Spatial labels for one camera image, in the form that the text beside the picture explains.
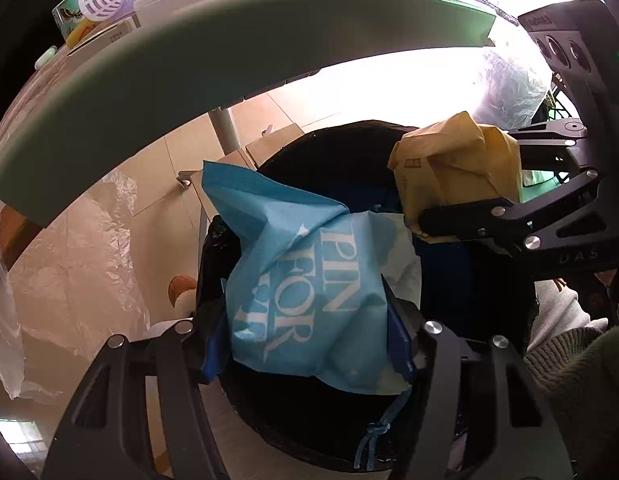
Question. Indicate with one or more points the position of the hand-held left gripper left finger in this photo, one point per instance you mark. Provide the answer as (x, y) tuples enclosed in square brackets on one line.
[(215, 352)]

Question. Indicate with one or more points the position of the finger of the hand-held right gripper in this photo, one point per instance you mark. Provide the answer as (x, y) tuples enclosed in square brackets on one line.
[(464, 222), (554, 132)]

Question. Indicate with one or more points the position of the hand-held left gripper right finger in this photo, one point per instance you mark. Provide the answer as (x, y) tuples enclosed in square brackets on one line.
[(399, 345)]

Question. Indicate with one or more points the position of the black bin with liner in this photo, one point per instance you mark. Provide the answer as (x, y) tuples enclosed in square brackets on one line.
[(469, 285)]

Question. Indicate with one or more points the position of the yellow paper bag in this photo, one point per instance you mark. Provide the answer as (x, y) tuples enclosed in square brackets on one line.
[(454, 160)]

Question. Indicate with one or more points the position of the blue printed fabric bag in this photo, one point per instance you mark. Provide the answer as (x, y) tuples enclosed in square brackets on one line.
[(299, 270)]

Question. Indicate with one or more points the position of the clear plastic bag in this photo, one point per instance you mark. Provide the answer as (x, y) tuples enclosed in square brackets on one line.
[(509, 80)]

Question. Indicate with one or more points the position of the person's brown slipper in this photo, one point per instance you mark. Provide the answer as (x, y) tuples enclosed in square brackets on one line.
[(182, 287)]

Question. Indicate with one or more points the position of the cardboard box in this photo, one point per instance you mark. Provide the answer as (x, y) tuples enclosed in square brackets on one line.
[(274, 142)]

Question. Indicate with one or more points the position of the round green-rimmed table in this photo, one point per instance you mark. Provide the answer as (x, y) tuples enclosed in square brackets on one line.
[(189, 60)]

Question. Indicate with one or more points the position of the white earbuds case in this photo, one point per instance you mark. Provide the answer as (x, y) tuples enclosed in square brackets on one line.
[(45, 57)]

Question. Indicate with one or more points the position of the turquoise butterfly mug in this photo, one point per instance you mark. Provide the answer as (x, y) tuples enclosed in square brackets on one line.
[(69, 12)]

